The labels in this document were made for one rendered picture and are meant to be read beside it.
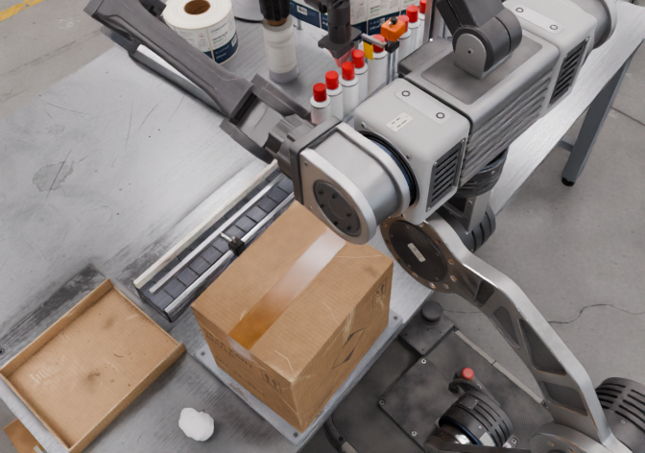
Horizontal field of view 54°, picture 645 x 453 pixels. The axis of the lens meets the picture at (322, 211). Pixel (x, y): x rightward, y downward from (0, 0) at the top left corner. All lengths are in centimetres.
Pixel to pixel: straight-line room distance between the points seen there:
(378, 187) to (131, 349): 84
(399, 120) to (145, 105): 124
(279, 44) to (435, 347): 105
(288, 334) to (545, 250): 168
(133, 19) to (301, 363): 62
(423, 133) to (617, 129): 240
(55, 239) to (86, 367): 38
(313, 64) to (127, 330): 94
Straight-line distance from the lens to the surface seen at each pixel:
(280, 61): 182
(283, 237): 121
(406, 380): 200
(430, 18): 156
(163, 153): 181
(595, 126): 260
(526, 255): 260
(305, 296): 114
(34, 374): 154
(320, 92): 153
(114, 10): 112
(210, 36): 190
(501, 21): 89
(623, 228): 280
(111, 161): 184
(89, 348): 152
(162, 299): 147
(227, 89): 98
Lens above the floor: 211
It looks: 53 degrees down
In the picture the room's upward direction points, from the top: 4 degrees counter-clockwise
